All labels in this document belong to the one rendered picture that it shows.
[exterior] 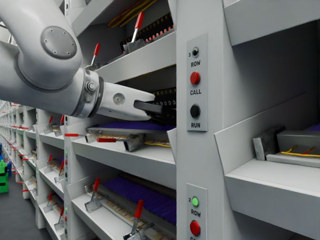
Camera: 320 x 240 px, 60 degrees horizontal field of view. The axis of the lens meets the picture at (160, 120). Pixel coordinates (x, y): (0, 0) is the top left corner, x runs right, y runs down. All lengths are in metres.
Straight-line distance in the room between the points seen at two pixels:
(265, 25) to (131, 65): 0.31
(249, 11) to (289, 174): 0.17
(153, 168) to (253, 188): 0.21
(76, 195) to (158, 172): 0.57
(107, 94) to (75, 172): 0.55
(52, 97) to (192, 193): 0.25
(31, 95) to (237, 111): 0.29
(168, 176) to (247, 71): 0.20
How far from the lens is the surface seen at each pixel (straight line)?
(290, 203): 0.29
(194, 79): 0.36
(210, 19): 0.37
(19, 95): 0.45
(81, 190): 1.00
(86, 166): 0.99
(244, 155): 0.35
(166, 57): 0.45
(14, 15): 0.40
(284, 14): 0.31
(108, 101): 0.46
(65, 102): 0.45
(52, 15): 0.41
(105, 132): 0.79
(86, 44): 1.01
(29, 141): 2.35
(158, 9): 0.89
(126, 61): 0.57
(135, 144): 0.56
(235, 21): 0.34
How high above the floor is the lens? 0.58
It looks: 1 degrees up
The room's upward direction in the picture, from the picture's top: straight up
